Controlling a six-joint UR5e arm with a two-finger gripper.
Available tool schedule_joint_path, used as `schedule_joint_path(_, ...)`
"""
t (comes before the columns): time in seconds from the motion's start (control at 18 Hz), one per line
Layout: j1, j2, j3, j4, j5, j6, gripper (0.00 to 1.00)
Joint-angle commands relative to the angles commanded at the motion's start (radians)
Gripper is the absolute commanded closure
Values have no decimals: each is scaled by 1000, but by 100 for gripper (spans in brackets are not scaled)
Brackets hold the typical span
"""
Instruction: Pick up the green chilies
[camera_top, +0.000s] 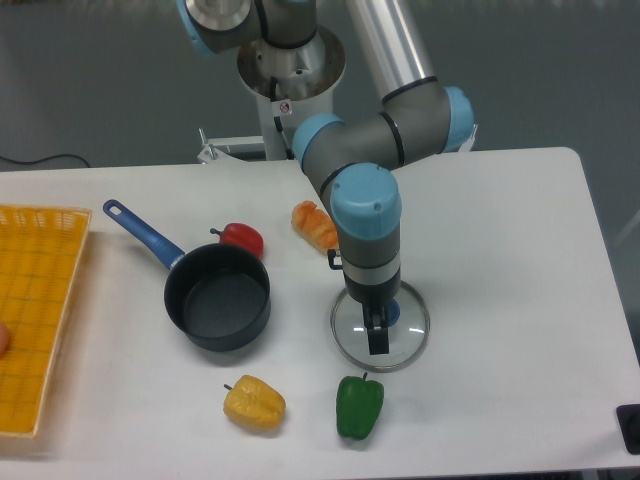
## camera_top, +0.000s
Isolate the yellow woven basket tray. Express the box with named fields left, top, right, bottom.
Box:
left=1, top=204, right=92, bottom=438

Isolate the black saucepan blue handle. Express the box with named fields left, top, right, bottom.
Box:
left=103, top=199, right=271, bottom=352

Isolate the glass pot lid blue knob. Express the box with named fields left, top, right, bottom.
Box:
left=330, top=281, right=431, bottom=373

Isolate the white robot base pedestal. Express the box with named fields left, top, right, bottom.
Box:
left=237, top=26, right=345, bottom=160

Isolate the black cable on floor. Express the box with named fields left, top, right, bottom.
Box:
left=0, top=154, right=92, bottom=168

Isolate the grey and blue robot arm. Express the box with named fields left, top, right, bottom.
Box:
left=177, top=1, right=475, bottom=356

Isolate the green bell pepper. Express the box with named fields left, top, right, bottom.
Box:
left=336, top=372, right=385, bottom=441

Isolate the yellow bell pepper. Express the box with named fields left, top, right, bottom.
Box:
left=223, top=375, right=286, bottom=431

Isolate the orange croissant bread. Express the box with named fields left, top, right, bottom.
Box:
left=291, top=201, right=339, bottom=253

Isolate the red bell pepper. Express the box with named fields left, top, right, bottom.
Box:
left=209, top=222, right=264, bottom=259

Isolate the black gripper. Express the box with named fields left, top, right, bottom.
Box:
left=344, top=273, right=401, bottom=355

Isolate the white metal mounting bracket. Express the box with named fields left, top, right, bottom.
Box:
left=196, top=127, right=266, bottom=164

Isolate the black device at table edge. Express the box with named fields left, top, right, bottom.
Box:
left=616, top=404, right=640, bottom=455

